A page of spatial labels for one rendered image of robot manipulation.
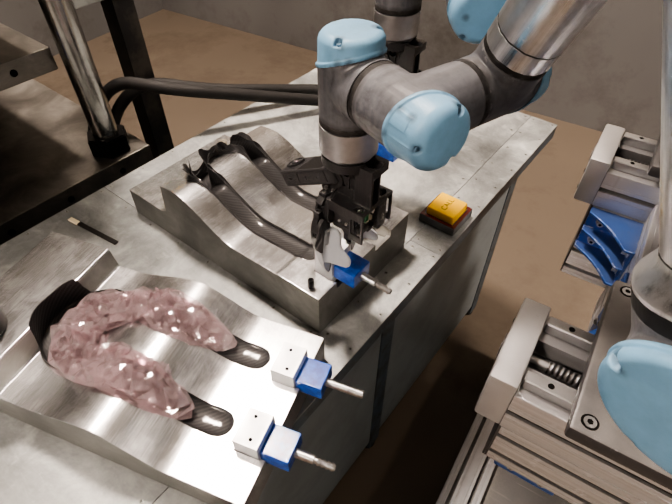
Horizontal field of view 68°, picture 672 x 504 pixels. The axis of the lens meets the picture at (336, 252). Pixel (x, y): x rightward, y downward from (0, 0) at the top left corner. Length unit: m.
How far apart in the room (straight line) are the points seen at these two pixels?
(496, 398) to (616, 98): 2.56
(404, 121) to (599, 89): 2.61
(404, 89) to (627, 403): 0.32
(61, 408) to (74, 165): 0.73
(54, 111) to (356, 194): 1.12
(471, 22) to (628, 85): 2.36
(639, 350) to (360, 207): 0.40
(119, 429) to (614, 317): 0.61
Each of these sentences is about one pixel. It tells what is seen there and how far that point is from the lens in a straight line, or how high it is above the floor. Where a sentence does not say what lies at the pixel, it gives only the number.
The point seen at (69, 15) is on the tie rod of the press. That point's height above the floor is 1.11.
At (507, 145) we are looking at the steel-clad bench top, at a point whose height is 0.80.
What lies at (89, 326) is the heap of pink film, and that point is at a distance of 0.81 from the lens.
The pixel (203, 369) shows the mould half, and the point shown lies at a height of 0.87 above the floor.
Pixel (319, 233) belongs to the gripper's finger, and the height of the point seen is 1.01.
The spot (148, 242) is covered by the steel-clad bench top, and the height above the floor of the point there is 0.80.
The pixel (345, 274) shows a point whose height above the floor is 0.92.
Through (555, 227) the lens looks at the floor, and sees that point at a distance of 2.39.
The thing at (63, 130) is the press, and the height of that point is 0.78.
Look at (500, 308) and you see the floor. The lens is 1.99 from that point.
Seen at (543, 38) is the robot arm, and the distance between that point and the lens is 0.53.
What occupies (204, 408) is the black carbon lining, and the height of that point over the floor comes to 0.85.
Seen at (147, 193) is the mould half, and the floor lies 0.86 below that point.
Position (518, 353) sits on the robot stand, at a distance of 0.63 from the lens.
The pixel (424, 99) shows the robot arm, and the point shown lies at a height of 1.26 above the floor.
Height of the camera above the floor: 1.49
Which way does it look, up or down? 46 degrees down
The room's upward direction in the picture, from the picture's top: straight up
